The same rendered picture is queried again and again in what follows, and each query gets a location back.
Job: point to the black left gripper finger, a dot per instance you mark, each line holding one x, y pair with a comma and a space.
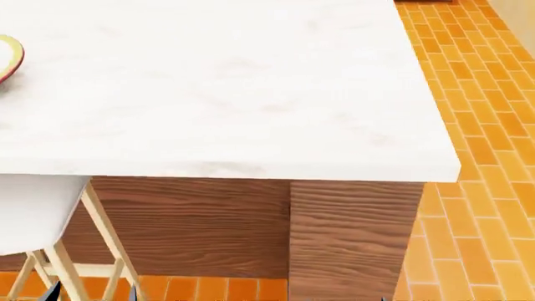
133, 295
54, 293

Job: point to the white chair with wooden legs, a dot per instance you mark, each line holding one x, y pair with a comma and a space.
33, 213

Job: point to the walnut wood table base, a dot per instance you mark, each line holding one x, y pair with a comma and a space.
234, 225

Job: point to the cream plate with red rim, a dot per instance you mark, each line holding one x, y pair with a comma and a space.
16, 59

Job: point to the dark brown furniture edge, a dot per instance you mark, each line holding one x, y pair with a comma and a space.
423, 1

